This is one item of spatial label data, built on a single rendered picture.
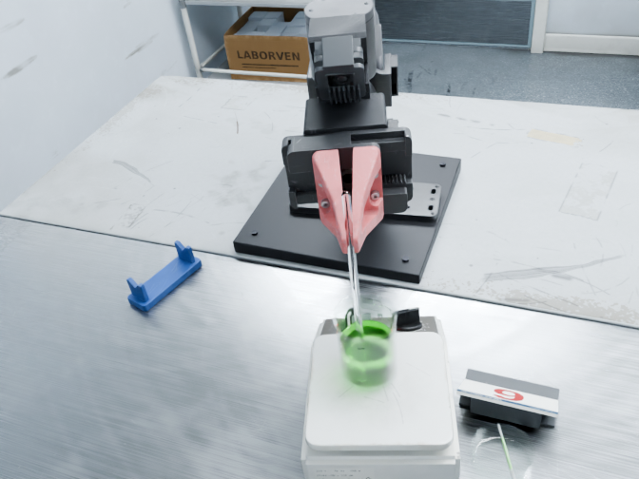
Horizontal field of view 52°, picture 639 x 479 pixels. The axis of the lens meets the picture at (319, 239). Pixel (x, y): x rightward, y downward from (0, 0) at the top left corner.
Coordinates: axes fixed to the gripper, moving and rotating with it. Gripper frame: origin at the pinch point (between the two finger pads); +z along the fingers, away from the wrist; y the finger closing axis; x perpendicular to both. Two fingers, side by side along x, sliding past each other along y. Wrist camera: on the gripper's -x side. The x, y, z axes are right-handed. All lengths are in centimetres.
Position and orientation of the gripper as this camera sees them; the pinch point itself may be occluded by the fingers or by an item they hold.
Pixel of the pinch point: (350, 239)
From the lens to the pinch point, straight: 46.3
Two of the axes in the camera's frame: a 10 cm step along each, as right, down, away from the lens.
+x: 1.1, 7.4, 6.6
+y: 9.9, -0.7, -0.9
